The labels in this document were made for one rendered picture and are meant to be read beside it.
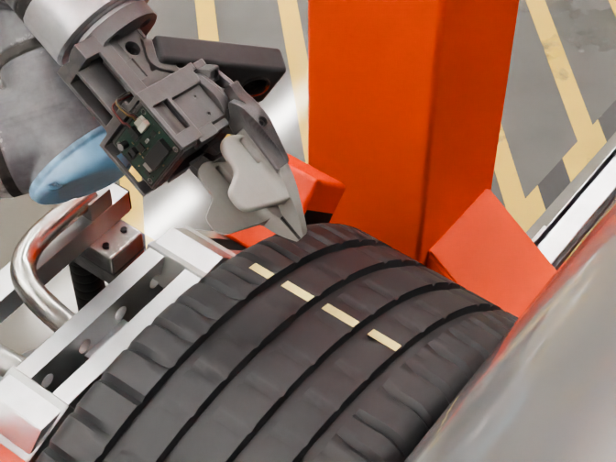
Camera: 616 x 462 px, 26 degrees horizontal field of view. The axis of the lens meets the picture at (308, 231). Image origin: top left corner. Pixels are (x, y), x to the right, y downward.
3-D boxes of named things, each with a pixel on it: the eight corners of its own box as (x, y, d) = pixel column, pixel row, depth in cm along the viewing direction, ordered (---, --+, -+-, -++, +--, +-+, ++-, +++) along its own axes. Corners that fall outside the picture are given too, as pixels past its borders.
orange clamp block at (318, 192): (276, 267, 123) (318, 180, 121) (211, 228, 126) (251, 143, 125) (309, 269, 129) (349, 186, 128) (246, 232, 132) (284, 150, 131)
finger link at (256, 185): (265, 265, 98) (183, 170, 98) (312, 229, 102) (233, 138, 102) (285, 246, 95) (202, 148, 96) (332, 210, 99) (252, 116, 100)
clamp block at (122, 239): (115, 291, 142) (110, 258, 138) (54, 251, 146) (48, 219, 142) (148, 261, 145) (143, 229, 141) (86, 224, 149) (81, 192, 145)
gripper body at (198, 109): (147, 206, 100) (44, 84, 100) (219, 159, 106) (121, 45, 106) (191, 153, 94) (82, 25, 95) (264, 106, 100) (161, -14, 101)
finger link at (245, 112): (255, 192, 101) (181, 106, 101) (269, 182, 102) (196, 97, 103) (285, 160, 97) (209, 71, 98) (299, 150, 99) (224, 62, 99)
